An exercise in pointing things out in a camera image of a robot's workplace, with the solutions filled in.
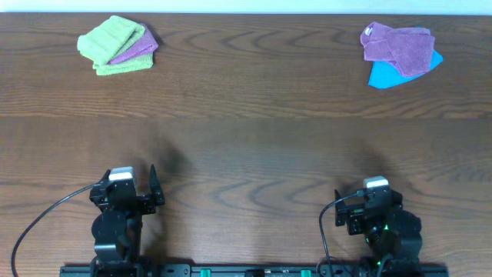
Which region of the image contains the green folded cloth bottom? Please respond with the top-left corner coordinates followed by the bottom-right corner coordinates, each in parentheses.
top-left (92, 53), bottom-right (153, 76)

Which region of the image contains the purple folded cloth in stack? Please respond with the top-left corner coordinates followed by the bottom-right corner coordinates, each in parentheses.
top-left (108, 23), bottom-right (158, 65)

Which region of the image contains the green folded cloth top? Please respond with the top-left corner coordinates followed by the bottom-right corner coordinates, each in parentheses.
top-left (77, 15), bottom-right (145, 65)

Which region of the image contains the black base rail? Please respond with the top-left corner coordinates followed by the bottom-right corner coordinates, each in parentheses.
top-left (59, 264), bottom-right (449, 277)

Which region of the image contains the purple microfiber cloth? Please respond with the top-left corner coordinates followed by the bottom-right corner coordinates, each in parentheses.
top-left (360, 22), bottom-right (435, 78)

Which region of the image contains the green folded cloth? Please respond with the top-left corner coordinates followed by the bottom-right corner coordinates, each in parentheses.
top-left (77, 15), bottom-right (145, 65)
top-left (92, 53), bottom-right (153, 76)

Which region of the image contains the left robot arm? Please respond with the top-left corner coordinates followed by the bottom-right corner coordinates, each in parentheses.
top-left (89, 166), bottom-right (165, 277)

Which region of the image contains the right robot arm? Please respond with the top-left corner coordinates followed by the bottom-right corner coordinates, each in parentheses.
top-left (334, 185), bottom-right (423, 277)

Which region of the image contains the blue cloth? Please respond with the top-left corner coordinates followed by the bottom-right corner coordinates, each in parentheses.
top-left (368, 50), bottom-right (444, 89)

